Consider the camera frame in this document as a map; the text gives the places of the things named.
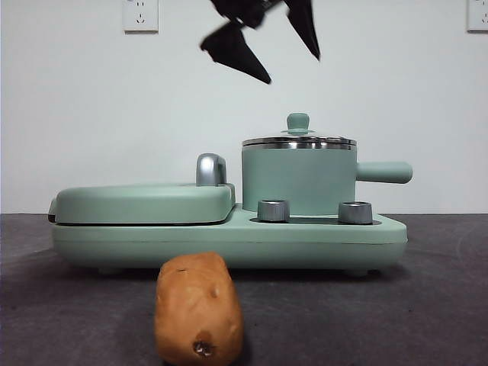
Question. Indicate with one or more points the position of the glass pot lid green knob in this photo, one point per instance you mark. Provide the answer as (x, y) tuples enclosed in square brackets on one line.
[(298, 122)]

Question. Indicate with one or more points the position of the mint green hinged griddle cover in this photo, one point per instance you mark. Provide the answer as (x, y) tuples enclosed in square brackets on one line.
[(145, 206)]

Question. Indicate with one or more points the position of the brown potato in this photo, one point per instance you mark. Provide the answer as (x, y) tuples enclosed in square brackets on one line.
[(198, 305)]

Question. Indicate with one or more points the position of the white wall socket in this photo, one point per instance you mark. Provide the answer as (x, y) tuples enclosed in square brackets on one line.
[(478, 15), (140, 17)]

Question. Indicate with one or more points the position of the silver control knob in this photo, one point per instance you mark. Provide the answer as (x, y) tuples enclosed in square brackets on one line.
[(354, 212), (272, 210)]

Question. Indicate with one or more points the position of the mint green breakfast machine base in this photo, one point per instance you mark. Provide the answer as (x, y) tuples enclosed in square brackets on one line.
[(228, 244)]

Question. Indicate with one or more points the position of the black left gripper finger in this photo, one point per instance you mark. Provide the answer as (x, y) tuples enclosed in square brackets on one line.
[(236, 53), (305, 23)]

